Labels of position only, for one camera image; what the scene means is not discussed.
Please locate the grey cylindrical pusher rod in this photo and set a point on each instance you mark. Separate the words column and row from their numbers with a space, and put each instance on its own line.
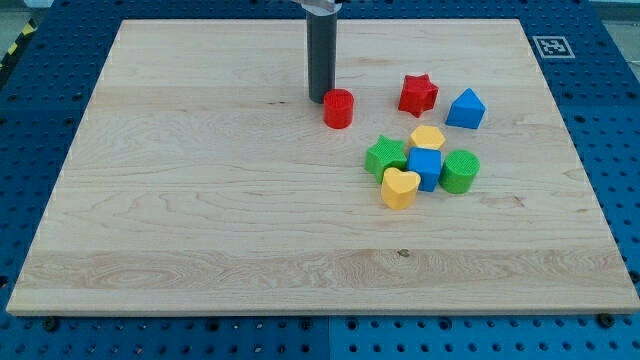
column 321, row 33

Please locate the silver rod mount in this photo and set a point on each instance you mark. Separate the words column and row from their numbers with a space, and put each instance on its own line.
column 320, row 6

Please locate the red cylinder block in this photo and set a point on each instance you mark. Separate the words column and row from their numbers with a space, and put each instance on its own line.
column 338, row 108

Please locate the yellow hexagon block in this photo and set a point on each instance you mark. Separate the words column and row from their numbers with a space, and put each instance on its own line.
column 429, row 137

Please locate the red star block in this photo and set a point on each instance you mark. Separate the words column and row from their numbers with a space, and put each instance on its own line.
column 418, row 95

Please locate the green star block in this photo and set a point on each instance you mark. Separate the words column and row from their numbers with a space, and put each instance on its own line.
column 385, row 153

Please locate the blue triangular prism block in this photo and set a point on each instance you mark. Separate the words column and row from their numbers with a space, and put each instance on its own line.
column 466, row 111

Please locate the blue cube block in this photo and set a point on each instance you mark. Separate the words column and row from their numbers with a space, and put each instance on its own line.
column 427, row 164

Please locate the yellow heart block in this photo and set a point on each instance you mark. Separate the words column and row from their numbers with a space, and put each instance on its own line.
column 399, row 188

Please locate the light wooden board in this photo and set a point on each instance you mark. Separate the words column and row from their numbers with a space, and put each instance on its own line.
column 202, row 181

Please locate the green cylinder block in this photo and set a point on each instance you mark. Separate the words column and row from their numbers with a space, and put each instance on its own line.
column 459, row 170

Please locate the white fiducial marker tag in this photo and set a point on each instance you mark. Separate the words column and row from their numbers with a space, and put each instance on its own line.
column 553, row 47

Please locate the yellow black hazard tape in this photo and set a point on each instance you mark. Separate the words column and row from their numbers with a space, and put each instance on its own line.
column 19, row 45

